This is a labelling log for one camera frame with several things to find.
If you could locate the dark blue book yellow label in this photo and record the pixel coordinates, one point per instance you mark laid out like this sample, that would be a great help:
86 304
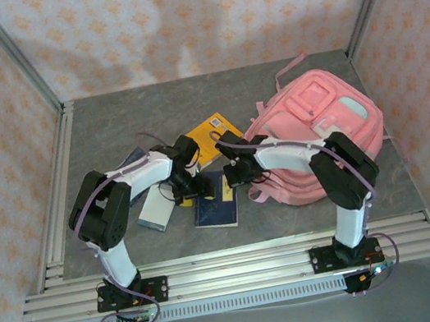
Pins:
215 211

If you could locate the white book blue edge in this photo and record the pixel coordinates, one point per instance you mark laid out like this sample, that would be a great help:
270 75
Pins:
158 214

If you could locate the blue book white lettering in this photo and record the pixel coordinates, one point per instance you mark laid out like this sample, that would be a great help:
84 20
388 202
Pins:
137 156

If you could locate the pink backpack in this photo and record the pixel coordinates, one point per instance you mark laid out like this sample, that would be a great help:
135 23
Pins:
312 98

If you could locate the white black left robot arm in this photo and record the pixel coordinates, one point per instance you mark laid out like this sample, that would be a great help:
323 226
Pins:
147 177

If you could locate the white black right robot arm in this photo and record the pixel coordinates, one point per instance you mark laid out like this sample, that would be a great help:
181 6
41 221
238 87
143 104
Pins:
289 158

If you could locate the black base connector board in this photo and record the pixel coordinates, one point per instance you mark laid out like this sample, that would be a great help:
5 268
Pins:
361 279
140 318

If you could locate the aluminium front rail beam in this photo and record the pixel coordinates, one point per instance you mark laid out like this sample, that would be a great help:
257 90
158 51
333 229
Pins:
238 267

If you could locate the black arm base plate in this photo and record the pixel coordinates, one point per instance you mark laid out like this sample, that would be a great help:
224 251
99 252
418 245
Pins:
320 259
160 289

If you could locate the aluminium side rail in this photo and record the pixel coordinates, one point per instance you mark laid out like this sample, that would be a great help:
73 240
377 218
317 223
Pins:
62 171

